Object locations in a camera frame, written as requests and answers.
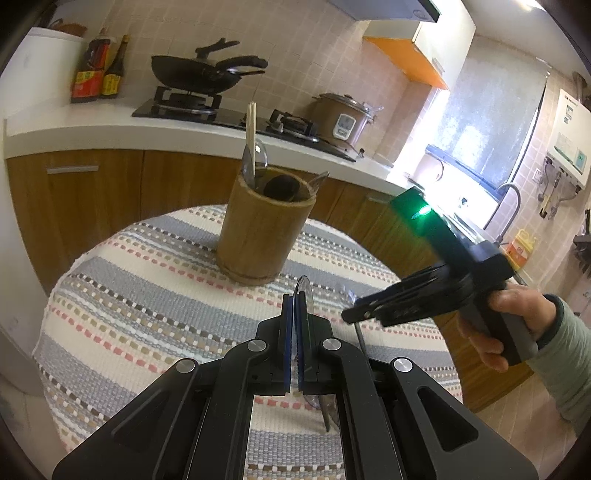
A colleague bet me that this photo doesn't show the pink pot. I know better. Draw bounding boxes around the pink pot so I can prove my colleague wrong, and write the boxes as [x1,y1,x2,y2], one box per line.
[413,150,447,186]

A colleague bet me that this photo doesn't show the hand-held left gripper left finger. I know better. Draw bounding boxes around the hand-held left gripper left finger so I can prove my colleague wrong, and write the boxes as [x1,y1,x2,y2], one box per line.
[52,295,294,480]

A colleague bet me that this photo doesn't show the wooden kitchen cabinet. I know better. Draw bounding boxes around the wooden kitchen cabinet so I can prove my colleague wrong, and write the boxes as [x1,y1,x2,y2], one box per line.
[6,148,536,412]

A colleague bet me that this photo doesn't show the white kitchen countertop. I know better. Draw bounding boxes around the white kitchen countertop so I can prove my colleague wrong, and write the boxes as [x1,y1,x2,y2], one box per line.
[4,99,529,284]

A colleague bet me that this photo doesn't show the yellow label dark bottle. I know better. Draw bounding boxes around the yellow label dark bottle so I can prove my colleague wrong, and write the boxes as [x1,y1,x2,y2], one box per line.
[100,34,131,100]

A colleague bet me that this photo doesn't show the window roller blind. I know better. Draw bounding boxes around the window roller blind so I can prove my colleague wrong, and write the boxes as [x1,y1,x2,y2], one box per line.
[429,44,553,195]

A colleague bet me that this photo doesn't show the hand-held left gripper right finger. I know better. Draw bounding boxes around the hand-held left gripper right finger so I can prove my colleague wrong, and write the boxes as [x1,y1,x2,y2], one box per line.
[295,295,539,480]

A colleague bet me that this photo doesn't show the black wok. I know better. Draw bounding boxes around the black wok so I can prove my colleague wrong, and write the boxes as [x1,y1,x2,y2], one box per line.
[151,39,269,96]

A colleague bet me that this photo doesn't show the orange wall cabinet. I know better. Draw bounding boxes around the orange wall cabinet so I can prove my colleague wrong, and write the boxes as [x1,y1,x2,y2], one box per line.
[362,9,477,91]

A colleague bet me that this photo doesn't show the person's right forearm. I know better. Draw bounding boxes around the person's right forearm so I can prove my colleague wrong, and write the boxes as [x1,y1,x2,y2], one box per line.
[526,295,591,437]

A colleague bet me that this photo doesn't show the metal kitchen faucet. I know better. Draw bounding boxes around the metal kitchen faucet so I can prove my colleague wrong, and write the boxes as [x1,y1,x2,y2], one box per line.
[482,183,522,245]

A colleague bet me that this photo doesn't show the red label sauce bottle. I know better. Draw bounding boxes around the red label sauce bottle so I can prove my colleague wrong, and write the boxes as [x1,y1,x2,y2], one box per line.
[71,28,112,104]

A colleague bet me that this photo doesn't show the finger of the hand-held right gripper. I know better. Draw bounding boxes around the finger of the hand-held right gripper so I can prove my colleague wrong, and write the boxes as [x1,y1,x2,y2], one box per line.
[342,295,465,328]
[353,268,458,306]

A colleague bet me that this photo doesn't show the yellow dish soap bottle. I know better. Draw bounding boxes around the yellow dish soap bottle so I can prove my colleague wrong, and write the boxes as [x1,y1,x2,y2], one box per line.
[505,229,539,271]

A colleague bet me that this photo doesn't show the black ladle spoon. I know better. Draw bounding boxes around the black ladle spoon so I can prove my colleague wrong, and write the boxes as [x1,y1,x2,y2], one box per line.
[263,173,303,202]

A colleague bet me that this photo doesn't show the bamboo utensil holder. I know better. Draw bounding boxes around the bamboo utensil holder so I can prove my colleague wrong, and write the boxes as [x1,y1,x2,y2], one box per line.
[217,166,319,286]

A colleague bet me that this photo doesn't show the range hood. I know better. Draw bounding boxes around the range hood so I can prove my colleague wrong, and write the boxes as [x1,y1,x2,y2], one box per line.
[330,0,442,24]

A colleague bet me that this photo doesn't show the brown rice cooker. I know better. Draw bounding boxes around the brown rice cooker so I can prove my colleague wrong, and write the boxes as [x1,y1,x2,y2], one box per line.
[307,92,385,156]

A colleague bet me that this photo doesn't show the person's right hand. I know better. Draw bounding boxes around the person's right hand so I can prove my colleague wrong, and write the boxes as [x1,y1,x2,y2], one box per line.
[457,282,561,374]

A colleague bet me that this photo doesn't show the striped woven tablecloth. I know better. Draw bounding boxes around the striped woven tablecloth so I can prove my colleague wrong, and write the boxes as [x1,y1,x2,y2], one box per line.
[33,205,464,480]

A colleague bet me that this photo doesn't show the black gas stove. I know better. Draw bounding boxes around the black gas stove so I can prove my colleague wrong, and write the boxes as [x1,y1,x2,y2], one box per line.
[131,87,359,162]

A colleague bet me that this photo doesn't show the white water heater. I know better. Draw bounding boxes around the white water heater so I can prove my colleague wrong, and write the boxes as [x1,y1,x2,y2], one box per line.
[545,88,591,186]

